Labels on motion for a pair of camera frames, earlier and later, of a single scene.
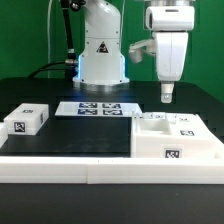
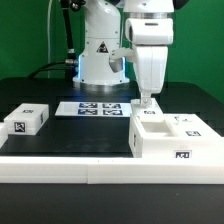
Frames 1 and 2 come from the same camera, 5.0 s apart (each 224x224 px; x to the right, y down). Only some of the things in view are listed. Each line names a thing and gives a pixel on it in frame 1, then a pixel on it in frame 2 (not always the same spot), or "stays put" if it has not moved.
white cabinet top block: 27,119 stays put
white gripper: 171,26 to 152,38
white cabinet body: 173,136 stays put
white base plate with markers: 95,109 stays put
